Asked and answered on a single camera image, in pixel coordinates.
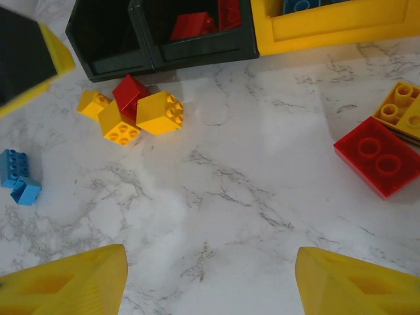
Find long blue lego brick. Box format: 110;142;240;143
282;0;350;16

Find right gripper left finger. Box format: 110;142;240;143
0;243;129;315

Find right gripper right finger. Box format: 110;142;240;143
294;246;420;315

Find yellow plastic storage bin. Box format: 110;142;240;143
251;0;420;56

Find small red lego brick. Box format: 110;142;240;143
216;0;243;32
112;73;152;123
169;11;217;42

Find rectangular red lego brick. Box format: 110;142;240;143
333;115;420;200

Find small blue lego brick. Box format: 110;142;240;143
10;176;43;207
0;148;30;188

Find small yellow lego brick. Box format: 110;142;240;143
76;90;112;121
135;90;185;137
97;100;142;147

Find large layered yellow lego brick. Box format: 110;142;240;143
372;81;420;147

